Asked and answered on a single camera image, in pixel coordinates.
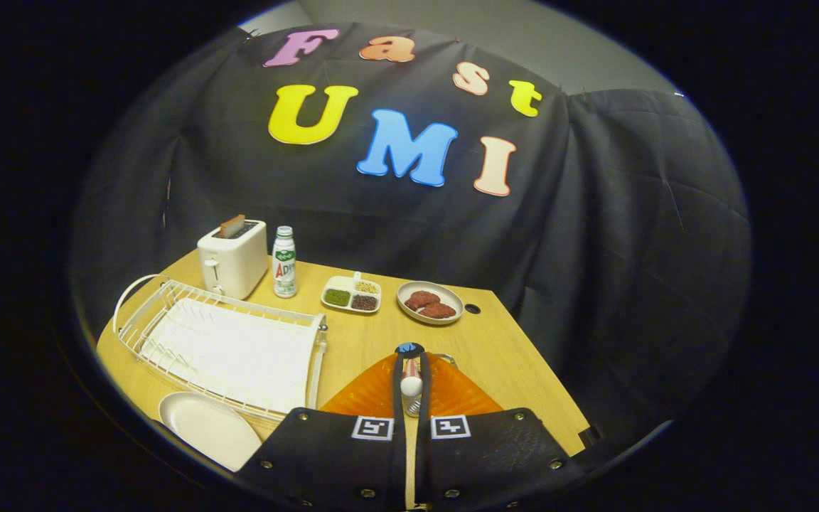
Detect striped handle spoon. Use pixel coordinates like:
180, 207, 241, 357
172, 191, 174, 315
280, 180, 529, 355
394, 342, 426, 419

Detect beige plate with meat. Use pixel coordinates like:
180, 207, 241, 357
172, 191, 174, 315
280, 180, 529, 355
397, 281, 465, 326

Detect white divided dish with beans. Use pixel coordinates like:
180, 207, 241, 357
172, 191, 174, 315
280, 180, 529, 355
321, 272, 382, 314

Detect white toaster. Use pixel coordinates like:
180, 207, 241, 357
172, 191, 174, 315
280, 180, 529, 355
197, 219, 269, 300

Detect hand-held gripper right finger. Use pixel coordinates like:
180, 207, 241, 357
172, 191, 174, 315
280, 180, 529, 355
415, 352, 588, 510

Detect black backdrop cloth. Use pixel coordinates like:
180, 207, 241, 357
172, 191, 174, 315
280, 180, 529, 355
72, 21, 751, 456

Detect white bottle green label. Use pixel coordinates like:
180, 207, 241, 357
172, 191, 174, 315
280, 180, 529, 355
272, 226, 298, 299

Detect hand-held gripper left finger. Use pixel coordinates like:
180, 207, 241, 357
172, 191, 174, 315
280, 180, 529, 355
235, 352, 408, 510

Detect white wire dish rack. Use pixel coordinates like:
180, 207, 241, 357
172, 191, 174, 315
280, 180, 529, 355
112, 274, 328, 422

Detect white ribbed drain tray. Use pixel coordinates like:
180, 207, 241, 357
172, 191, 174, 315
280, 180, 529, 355
141, 297, 319, 414

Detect white round plate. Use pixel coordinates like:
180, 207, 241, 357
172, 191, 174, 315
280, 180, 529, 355
159, 392, 263, 472

